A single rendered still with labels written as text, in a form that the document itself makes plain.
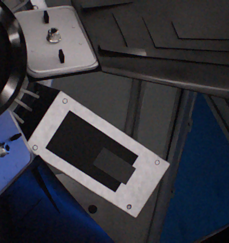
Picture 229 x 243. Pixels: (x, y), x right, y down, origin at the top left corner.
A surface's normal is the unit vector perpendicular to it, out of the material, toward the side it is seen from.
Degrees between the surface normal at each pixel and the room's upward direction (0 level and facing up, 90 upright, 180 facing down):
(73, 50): 0
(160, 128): 90
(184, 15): 9
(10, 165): 54
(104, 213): 0
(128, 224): 0
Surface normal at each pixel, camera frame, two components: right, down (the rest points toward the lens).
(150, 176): 0.29, 0.11
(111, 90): 0.31, 0.72
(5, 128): 0.85, -0.28
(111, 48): 0.23, -0.62
